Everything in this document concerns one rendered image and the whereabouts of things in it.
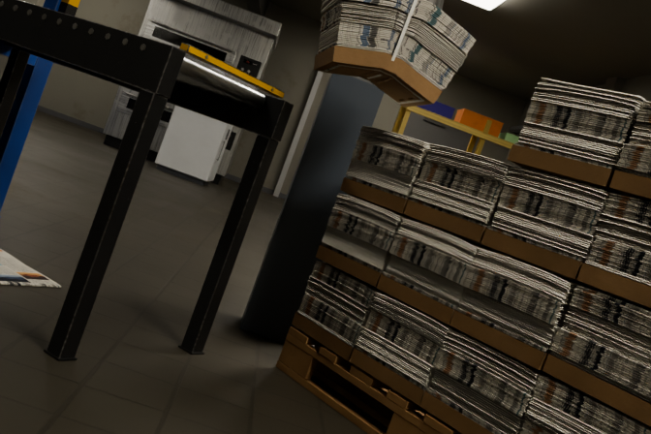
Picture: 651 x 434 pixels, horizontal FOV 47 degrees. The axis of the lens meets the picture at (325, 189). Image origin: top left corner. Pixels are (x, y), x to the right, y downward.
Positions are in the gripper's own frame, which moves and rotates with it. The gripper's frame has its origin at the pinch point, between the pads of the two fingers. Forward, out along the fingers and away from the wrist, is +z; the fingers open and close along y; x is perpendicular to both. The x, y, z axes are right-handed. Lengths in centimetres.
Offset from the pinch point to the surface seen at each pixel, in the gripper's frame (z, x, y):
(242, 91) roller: -32, 1, 54
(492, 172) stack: 35, 30, 47
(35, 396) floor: -49, 60, 132
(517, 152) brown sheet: 37, 35, 40
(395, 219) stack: 23, 7, 70
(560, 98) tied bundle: 39, 39, 23
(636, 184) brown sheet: 53, 64, 38
